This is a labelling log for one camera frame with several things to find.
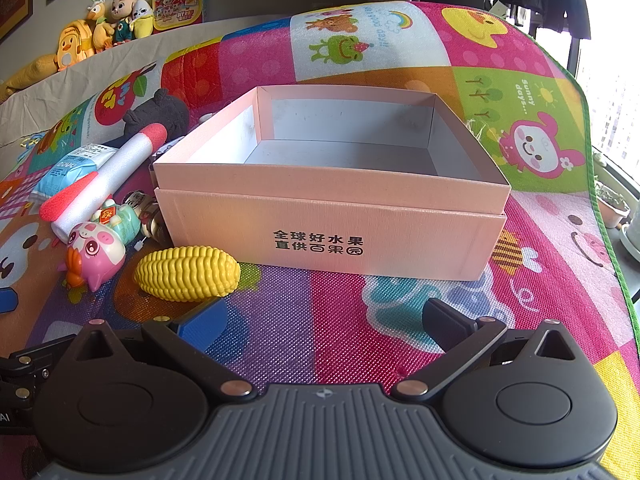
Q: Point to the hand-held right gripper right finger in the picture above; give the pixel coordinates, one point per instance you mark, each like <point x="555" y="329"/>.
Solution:
<point x="442" y="325"/>

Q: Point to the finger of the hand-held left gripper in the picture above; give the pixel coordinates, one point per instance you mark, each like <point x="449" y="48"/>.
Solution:
<point x="6" y="301"/>
<point x="35" y="365"/>

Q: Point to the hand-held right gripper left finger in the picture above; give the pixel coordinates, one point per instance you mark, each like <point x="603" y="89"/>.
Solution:
<point x="202" y="332"/>

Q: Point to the yellow toy corn cob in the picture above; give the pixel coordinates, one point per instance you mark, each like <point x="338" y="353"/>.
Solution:
<point x="187" y="274"/>

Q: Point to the teal wind-up figurine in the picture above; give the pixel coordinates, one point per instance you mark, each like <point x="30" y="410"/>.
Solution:
<point x="122" y="217"/>

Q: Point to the blue white tissue packet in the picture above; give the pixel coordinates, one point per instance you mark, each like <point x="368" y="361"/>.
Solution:
<point x="67" y="167"/>

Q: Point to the pink cardboard box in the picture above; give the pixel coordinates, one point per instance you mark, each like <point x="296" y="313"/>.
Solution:
<point x="320" y="230"/>

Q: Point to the white red foam rocket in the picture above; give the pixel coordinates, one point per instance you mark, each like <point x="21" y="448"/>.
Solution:
<point x="120" y="170"/>

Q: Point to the black plush toy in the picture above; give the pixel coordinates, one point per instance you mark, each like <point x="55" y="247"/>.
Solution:
<point x="160" y="110"/>

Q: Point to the colourful cartoon play mat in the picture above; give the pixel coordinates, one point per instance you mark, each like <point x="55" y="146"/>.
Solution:
<point x="350" y="310"/>

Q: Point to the colourful ribbon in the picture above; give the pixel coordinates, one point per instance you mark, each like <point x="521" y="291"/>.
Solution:
<point x="30" y="145"/>

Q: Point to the pale pot with plant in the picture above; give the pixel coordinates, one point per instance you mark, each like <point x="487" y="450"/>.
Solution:
<point x="612" y="207"/>

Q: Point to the beige covered sofa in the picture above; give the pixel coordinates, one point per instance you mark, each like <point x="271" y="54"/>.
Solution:
<point x="75" y="85"/>

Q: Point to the yellow duck backpack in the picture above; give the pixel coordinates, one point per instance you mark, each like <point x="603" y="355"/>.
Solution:
<point x="72" y="47"/>

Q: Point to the giraffe plush toy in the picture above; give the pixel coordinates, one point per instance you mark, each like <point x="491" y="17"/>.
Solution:
<point x="100" y="25"/>

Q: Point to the boy doll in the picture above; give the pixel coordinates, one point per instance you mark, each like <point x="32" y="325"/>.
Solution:
<point x="121" y="15"/>

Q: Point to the banana plush toy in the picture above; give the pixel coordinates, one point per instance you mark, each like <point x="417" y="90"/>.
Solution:
<point x="141" y="19"/>

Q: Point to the red toy package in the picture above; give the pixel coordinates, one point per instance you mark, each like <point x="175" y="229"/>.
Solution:
<point x="177" y="5"/>

